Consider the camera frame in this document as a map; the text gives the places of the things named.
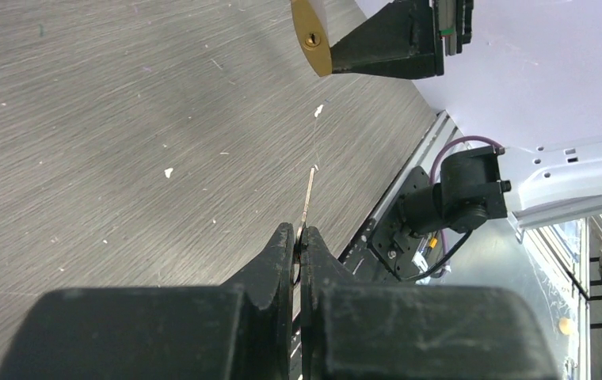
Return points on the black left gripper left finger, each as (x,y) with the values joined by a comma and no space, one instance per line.
(240,329)

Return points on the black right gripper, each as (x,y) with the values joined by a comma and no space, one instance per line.
(403,39)

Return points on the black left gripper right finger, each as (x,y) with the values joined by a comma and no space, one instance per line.
(354,330)

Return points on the brass padlock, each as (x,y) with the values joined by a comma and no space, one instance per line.
(310,24)

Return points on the silver padlock key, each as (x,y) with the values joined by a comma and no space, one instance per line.
(306,204)

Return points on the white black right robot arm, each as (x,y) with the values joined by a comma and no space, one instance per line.
(537,186)

